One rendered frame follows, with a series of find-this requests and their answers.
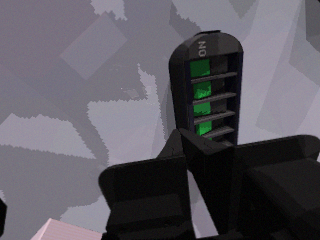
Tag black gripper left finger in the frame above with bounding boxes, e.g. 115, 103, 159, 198
98, 129, 192, 221

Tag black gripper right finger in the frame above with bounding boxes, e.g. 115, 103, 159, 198
178, 128, 320, 235

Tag dark grey controller unit with green rocker switches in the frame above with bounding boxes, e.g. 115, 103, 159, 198
168, 30, 244, 146

